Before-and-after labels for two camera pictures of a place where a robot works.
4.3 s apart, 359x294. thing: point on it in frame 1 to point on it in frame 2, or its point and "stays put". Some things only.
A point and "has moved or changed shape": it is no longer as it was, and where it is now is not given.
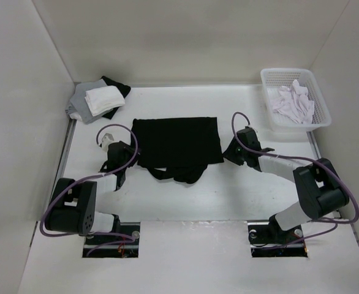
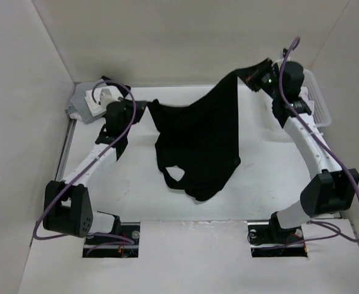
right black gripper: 229,154 to 252,74
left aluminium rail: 64,154 stays put
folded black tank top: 125,89 stays put
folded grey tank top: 79,107 stays put
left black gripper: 131,150 to 141,105
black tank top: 178,149 has moved or changed shape
